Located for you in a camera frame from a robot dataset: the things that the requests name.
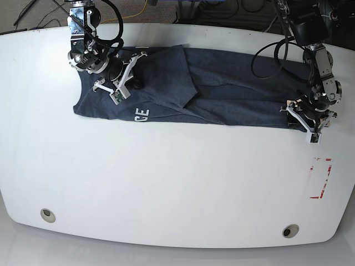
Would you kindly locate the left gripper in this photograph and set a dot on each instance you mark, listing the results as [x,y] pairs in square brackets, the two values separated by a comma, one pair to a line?
[302,115]

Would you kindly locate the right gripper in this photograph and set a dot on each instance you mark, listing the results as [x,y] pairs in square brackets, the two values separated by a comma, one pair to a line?
[119,73]

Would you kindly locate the dark blue t-shirt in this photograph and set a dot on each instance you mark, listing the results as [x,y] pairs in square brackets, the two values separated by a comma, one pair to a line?
[200,86]

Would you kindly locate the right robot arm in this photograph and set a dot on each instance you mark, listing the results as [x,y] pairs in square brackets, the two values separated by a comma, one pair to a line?
[94,55]

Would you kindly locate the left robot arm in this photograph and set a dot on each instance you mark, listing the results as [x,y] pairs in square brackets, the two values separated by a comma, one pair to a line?
[316,70]

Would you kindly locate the red tape rectangle marking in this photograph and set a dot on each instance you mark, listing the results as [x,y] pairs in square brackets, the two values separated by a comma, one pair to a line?
[318,177]

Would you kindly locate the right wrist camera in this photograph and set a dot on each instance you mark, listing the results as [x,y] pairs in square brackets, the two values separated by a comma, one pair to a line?
[119,95]

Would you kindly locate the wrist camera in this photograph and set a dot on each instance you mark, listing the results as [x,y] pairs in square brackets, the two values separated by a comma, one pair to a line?
[119,95]
[313,137]

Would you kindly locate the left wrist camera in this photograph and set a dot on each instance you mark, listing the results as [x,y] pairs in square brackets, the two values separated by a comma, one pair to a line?
[313,137]

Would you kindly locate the right table cable grommet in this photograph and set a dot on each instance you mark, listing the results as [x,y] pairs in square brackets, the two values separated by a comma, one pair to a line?
[290,231]

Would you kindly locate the table cable grommet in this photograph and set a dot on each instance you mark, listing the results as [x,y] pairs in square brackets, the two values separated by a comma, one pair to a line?
[47,215]
[290,231]

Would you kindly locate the left table cable grommet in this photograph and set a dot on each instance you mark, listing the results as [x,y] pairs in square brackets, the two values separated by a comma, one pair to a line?
[47,215]

